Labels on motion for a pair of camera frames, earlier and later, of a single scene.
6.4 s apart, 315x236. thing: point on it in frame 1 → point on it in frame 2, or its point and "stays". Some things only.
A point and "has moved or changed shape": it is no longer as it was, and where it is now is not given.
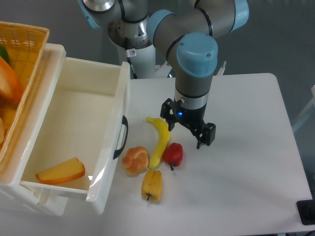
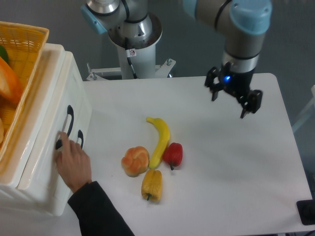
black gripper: x=172 y=110 → x=237 y=84
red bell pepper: x=173 y=155 stays
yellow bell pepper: x=152 y=185 stays
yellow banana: x=163 y=141 stays
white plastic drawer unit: x=82 y=112 has moved or changed shape
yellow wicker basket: x=25 y=44 stays
